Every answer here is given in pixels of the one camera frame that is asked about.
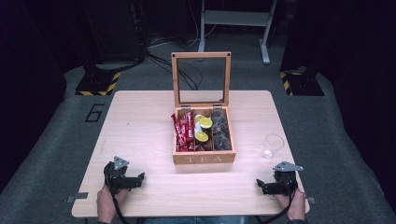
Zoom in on white metal stand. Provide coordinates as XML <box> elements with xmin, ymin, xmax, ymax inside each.
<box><xmin>197</xmin><ymin>0</ymin><xmax>278</xmax><ymax>65</ymax></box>

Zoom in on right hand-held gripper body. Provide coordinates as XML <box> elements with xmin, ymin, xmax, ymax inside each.
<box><xmin>272</xmin><ymin>161</ymin><xmax>304</xmax><ymax>197</ymax></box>

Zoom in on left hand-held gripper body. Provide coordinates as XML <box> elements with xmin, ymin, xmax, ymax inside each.
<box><xmin>103</xmin><ymin>155</ymin><xmax>139</xmax><ymax>196</ymax></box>

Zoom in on bundle of red sachets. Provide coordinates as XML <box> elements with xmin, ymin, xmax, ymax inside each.
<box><xmin>170</xmin><ymin>111</ymin><xmax>196</xmax><ymax>153</ymax></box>

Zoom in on pile of dark tea bags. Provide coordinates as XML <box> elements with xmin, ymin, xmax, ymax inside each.
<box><xmin>210</xmin><ymin>110</ymin><xmax>233</xmax><ymax>152</ymax></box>

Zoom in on wooden tea box, glass lid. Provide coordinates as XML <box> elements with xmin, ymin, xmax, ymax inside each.
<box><xmin>170</xmin><ymin>51</ymin><xmax>237</xmax><ymax>165</ymax></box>

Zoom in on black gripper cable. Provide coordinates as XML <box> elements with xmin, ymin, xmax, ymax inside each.
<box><xmin>105</xmin><ymin>174</ymin><xmax>132</xmax><ymax>224</ymax></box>
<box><xmin>255</xmin><ymin>183</ymin><xmax>297</xmax><ymax>224</ymax></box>

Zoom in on clear plastic cup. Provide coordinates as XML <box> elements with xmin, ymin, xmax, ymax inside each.
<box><xmin>261</xmin><ymin>133</ymin><xmax>286</xmax><ymax>160</ymax></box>

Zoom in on person's left hand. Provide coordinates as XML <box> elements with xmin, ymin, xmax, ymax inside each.
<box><xmin>95</xmin><ymin>186</ymin><xmax>130</xmax><ymax>224</ymax></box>

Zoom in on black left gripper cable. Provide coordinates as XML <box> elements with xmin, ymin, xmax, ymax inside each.
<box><xmin>105</xmin><ymin>174</ymin><xmax>132</xmax><ymax>224</ymax></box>

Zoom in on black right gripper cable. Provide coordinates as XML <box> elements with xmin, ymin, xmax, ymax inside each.
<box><xmin>255</xmin><ymin>183</ymin><xmax>297</xmax><ymax>224</ymax></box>

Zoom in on black yellow striped stand base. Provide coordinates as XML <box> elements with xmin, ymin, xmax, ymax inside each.
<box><xmin>278</xmin><ymin>70</ymin><xmax>325</xmax><ymax>97</ymax></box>
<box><xmin>75</xmin><ymin>70</ymin><xmax>122</xmax><ymax>97</ymax></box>

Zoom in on person's right hand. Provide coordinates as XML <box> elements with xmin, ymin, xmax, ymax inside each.
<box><xmin>275</xmin><ymin>188</ymin><xmax>308</xmax><ymax>222</ymax></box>

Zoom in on black floor cables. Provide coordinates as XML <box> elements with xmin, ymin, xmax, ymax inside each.
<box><xmin>145</xmin><ymin>31</ymin><xmax>205</xmax><ymax>91</ymax></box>

